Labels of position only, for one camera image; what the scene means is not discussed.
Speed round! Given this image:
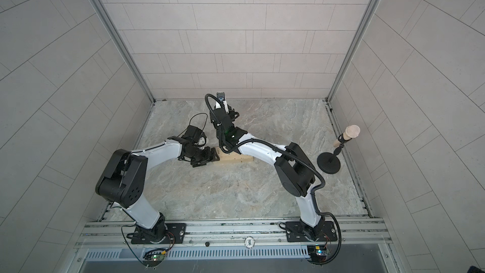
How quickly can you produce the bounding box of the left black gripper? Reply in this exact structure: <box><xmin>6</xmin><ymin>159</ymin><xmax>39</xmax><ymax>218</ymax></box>
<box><xmin>186</xmin><ymin>145</ymin><xmax>222</xmax><ymax>167</ymax></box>

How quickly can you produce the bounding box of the pale wooden block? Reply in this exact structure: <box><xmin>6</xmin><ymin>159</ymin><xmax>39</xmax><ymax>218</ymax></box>
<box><xmin>214</xmin><ymin>147</ymin><xmax>254</xmax><ymax>164</ymax></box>

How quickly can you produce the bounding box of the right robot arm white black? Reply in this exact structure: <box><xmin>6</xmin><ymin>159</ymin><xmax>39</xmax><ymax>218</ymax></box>
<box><xmin>209</xmin><ymin>107</ymin><xmax>325</xmax><ymax>241</ymax></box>

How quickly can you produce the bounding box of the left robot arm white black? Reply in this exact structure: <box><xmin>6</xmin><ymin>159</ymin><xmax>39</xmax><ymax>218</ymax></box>
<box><xmin>95</xmin><ymin>136</ymin><xmax>220</xmax><ymax>241</ymax></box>

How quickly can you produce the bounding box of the left green circuit board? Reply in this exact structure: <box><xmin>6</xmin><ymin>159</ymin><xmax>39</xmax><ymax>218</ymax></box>
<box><xmin>143</xmin><ymin>248</ymin><xmax>167</xmax><ymax>262</ymax></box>

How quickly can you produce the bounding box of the green circuit board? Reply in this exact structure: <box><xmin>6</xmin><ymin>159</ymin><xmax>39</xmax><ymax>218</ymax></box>
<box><xmin>307</xmin><ymin>245</ymin><xmax>328</xmax><ymax>264</ymax></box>
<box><xmin>143</xmin><ymin>248</ymin><xmax>167</xmax><ymax>262</ymax></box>

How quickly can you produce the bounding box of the black stand with wooden peg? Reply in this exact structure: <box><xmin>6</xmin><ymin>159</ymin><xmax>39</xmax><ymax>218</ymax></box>
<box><xmin>317</xmin><ymin>125</ymin><xmax>361</xmax><ymax>174</ymax></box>

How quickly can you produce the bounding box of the right green circuit board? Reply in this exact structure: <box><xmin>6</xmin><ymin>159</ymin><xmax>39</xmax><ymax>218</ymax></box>
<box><xmin>307</xmin><ymin>245</ymin><xmax>328</xmax><ymax>264</ymax></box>

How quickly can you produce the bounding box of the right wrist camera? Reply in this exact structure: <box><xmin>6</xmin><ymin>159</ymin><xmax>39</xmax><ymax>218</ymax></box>
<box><xmin>216</xmin><ymin>92</ymin><xmax>226</xmax><ymax>102</ymax></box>

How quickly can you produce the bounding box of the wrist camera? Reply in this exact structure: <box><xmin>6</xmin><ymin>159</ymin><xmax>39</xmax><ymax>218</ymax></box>
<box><xmin>216</xmin><ymin>92</ymin><xmax>226</xmax><ymax>102</ymax></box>
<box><xmin>183</xmin><ymin>125</ymin><xmax>207</xmax><ymax>146</ymax></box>

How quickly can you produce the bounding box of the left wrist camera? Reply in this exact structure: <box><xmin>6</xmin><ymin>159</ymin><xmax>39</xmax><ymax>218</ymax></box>
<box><xmin>183</xmin><ymin>125</ymin><xmax>207</xmax><ymax>146</ymax></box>

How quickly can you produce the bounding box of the left wrist thin black cable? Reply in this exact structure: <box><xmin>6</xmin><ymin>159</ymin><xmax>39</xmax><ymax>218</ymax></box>
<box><xmin>187</xmin><ymin>112</ymin><xmax>209</xmax><ymax>131</ymax></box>

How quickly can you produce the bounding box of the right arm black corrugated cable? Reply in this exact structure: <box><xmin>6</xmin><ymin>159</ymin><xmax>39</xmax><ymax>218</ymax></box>
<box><xmin>204</xmin><ymin>94</ymin><xmax>342</xmax><ymax>265</ymax></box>

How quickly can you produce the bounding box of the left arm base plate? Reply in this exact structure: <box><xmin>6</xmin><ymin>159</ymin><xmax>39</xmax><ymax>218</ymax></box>
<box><xmin>126</xmin><ymin>223</ymin><xmax>187</xmax><ymax>245</ymax></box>

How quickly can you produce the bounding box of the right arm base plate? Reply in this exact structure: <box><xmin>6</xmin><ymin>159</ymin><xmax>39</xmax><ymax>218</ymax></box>
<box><xmin>279</xmin><ymin>219</ymin><xmax>338</xmax><ymax>242</ymax></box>

